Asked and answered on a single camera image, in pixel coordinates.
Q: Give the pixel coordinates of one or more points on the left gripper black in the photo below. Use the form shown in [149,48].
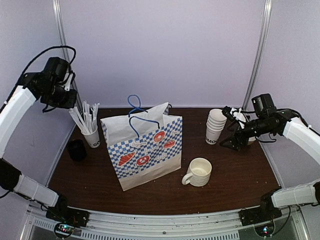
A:
[69,103]

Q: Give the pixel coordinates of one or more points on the stack of white paper cups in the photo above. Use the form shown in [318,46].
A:
[214,126]

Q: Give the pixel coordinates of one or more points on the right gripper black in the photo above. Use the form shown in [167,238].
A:
[238,132]

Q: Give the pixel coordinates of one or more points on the aluminium frame post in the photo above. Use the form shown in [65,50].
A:
[60,29]
[264,30]

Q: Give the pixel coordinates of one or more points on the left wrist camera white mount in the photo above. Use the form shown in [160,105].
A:
[68,79]

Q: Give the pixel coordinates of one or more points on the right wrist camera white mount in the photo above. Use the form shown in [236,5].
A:
[235,115]

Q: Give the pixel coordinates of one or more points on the white cup holding straws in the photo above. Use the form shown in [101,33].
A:
[93,139]

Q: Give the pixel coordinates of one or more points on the left aluminium frame post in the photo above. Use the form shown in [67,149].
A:
[60,29]

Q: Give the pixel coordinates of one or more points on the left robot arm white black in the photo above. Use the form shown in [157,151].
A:
[52,87]

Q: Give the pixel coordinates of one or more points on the blue checkered paper bag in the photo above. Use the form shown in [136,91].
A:
[144,144]

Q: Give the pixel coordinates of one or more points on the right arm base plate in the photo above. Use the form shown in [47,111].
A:
[256,215]

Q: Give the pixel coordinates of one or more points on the aluminium front rail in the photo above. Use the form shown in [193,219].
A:
[225,225]

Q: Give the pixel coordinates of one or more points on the white ceramic mug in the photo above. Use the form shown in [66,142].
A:
[198,172]

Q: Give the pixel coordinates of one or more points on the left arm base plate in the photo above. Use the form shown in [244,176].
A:
[74,217]

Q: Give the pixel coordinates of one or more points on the stack of black lids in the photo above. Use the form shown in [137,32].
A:
[76,150]

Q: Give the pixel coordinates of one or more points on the small white ceramic bowl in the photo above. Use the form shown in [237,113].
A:
[251,140]

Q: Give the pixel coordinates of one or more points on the right aluminium frame post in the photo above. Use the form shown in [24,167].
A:
[264,30]

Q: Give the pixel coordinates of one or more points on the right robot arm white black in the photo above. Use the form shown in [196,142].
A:
[283,122]

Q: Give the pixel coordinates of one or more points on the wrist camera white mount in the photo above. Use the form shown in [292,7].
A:
[235,115]
[68,79]

